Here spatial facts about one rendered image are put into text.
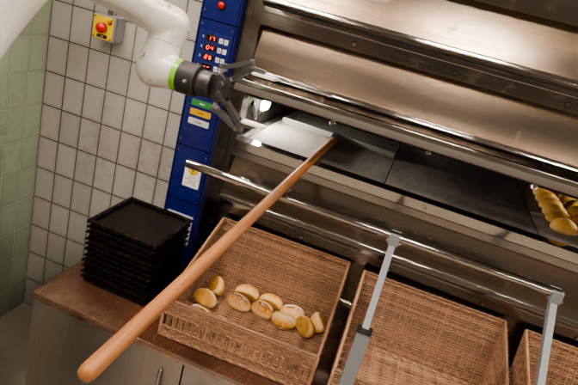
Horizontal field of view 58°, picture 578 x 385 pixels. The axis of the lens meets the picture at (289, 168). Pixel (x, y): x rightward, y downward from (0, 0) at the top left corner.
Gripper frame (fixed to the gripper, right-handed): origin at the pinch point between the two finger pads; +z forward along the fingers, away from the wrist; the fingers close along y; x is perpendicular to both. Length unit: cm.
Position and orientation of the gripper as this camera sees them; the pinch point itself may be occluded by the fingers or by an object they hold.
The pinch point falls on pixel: (267, 103)
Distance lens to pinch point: 142.6
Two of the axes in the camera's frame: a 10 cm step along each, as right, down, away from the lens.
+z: 9.3, 3.2, -2.0
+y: -2.4, 9.2, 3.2
